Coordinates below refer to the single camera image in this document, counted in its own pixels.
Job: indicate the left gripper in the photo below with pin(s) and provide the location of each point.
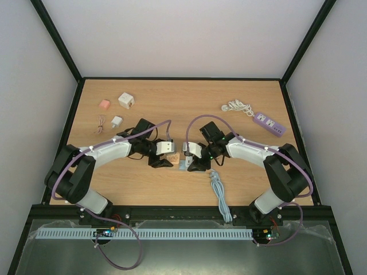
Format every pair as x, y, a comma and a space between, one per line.
157, 162

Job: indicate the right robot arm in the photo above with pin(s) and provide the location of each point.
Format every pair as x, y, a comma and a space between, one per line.
287, 172

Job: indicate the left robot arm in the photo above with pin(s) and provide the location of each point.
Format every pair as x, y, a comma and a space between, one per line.
70, 176

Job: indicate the pink charger plug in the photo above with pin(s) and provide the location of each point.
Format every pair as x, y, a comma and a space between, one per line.
104, 104

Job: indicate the blue-grey power strip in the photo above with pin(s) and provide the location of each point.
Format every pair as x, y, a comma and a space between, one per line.
181, 166

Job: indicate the white tiger cube socket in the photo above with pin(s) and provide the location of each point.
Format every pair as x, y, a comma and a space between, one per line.
126, 100

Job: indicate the white usb charger block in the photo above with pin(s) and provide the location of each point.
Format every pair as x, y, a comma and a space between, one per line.
188, 161

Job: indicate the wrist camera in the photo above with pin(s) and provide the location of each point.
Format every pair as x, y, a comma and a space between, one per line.
191, 148
165, 147

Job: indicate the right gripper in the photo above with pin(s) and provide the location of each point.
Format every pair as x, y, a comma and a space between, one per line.
198, 160

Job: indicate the beige wooden-look adapter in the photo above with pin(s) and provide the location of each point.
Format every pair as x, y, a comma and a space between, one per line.
173, 158

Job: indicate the light blue cable duct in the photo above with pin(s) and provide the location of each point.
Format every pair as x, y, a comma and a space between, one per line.
146, 234

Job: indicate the purple power strip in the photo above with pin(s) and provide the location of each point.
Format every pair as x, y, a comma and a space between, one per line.
269, 124

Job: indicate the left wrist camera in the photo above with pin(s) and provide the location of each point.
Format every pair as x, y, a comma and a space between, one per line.
165, 147

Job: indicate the white small charger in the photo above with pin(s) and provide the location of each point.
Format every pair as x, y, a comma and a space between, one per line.
116, 121

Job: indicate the black frame rail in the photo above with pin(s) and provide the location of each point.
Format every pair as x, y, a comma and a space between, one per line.
241, 215

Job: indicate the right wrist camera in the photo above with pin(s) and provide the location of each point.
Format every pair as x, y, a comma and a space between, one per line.
191, 148

